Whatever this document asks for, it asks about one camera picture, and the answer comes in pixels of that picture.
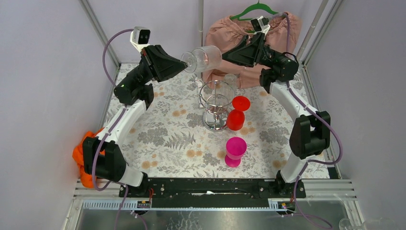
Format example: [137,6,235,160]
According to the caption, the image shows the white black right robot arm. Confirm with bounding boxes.
[222,33,330,197]

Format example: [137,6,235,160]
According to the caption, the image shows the chrome wine glass rack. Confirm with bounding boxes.
[199,80,235,131]

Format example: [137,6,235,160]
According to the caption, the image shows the red wine glass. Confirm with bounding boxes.
[226,96,251,131]

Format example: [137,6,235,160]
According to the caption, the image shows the pink wine glass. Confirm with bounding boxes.
[225,137,247,168]

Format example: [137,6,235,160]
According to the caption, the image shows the clear wine glass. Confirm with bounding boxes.
[180,46,222,73]
[224,74,237,95]

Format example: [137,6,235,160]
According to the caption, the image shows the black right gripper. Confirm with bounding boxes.
[219,33,283,69]

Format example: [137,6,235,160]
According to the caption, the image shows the clear wine glass back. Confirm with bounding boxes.
[224,74,237,95]

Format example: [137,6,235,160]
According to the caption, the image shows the clear wine glass front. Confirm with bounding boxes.
[180,46,222,73]

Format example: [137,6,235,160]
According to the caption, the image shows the orange cloth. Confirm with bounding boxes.
[72,127,104,188]

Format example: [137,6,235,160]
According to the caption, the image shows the green clothes hanger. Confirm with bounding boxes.
[227,0,290,35]

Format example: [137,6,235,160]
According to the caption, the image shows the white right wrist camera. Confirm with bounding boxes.
[250,16,271,34]

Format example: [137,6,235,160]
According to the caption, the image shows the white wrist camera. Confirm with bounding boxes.
[130,26,151,52]
[250,16,271,34]

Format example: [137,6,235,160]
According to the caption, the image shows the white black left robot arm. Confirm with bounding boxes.
[82,45,188,197]

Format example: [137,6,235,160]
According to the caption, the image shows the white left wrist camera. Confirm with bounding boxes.
[130,26,151,52]

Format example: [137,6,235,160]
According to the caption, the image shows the pink shorts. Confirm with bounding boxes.
[202,12,302,89]

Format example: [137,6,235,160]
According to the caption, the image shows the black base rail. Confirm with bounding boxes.
[118,177,306,208]

